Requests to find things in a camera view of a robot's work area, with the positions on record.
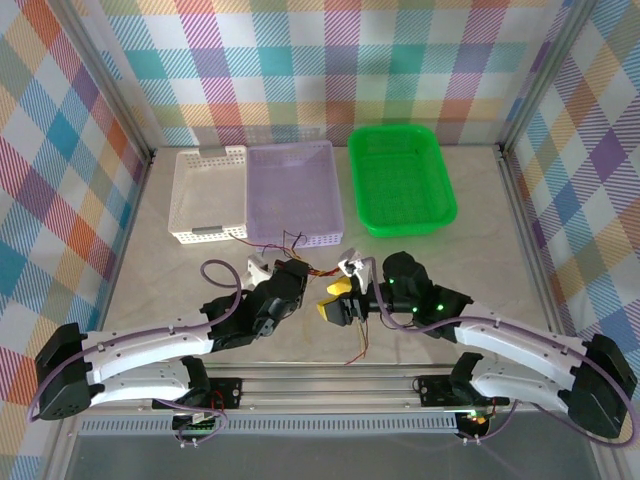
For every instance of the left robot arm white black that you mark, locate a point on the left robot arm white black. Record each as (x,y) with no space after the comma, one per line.
(140,340)

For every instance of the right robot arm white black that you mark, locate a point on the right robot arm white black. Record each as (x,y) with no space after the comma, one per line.
(510,335)

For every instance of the purple perforated plastic basket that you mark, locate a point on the purple perforated plastic basket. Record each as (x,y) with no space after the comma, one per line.
(295,195)

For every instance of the green mesh plastic basket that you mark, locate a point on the green mesh plastic basket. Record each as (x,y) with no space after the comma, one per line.
(400,190)

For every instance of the white perforated plastic basket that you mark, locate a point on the white perforated plastic basket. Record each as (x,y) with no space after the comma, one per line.
(200,190)

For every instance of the green terminal controller board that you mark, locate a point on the green terminal controller board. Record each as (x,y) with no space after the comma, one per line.
(197,427)

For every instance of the controller board yellow connector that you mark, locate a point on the controller board yellow connector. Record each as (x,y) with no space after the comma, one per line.
(477,424)

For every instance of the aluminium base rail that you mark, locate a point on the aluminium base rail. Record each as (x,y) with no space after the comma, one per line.
(325,387)

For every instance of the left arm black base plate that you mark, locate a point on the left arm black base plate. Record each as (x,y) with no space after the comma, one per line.
(227,392)

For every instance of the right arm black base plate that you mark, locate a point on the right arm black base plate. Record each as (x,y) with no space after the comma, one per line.
(432,390)

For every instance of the aluminium side floor rail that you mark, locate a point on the aluminium side floor rail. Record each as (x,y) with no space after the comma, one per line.
(127,250)
(530,240)

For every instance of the aluminium frame post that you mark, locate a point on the aluminium frame post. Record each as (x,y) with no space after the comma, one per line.
(550,75)
(110,85)

